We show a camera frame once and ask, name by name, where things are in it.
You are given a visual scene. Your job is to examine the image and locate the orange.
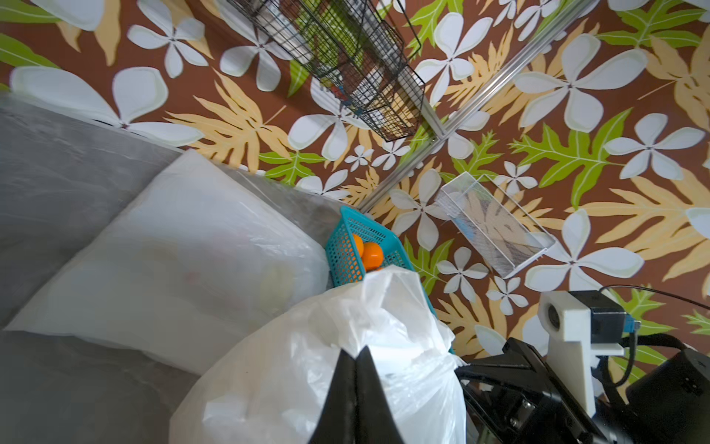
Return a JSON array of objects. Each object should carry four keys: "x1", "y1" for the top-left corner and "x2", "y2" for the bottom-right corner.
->
[
  {"x1": 352, "y1": 234, "x2": 364, "y2": 257},
  {"x1": 361, "y1": 242, "x2": 385, "y2": 271}
]

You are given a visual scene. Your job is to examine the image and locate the teal plastic basket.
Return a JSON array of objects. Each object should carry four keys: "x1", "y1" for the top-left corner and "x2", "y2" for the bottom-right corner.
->
[{"x1": 325, "y1": 206, "x2": 414, "y2": 287}]

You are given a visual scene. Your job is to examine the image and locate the flat white plastic bag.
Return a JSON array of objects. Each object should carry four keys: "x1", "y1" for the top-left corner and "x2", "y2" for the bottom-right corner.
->
[{"x1": 9, "y1": 152, "x2": 329, "y2": 375}]

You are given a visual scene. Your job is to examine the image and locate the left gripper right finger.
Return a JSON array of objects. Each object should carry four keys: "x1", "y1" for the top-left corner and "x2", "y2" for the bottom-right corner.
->
[{"x1": 356, "y1": 347, "x2": 404, "y2": 444}]

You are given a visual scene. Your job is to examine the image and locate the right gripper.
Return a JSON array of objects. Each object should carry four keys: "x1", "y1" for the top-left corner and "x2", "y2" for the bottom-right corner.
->
[{"x1": 456, "y1": 339, "x2": 608, "y2": 443}]

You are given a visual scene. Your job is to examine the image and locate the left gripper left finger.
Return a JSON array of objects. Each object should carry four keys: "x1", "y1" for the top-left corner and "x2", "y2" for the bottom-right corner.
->
[{"x1": 309, "y1": 351, "x2": 357, "y2": 444}]

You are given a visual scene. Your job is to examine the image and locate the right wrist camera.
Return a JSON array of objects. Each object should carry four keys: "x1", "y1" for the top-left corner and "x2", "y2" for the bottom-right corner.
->
[{"x1": 538, "y1": 290, "x2": 641, "y2": 417}]

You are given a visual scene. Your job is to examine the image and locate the printed white plastic bag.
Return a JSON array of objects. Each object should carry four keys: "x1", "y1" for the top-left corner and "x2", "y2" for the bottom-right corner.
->
[{"x1": 168, "y1": 266, "x2": 466, "y2": 443}]

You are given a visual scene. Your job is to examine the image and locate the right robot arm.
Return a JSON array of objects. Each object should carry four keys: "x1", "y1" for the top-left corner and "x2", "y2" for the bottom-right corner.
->
[{"x1": 456, "y1": 334, "x2": 709, "y2": 443}]

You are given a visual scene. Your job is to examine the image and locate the white wire basket right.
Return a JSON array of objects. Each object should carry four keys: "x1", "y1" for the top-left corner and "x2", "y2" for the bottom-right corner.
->
[{"x1": 435, "y1": 172, "x2": 556, "y2": 279}]

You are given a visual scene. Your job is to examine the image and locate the black wire basket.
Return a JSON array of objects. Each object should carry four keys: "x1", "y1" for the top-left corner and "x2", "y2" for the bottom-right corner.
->
[{"x1": 230, "y1": 1, "x2": 425, "y2": 142}]

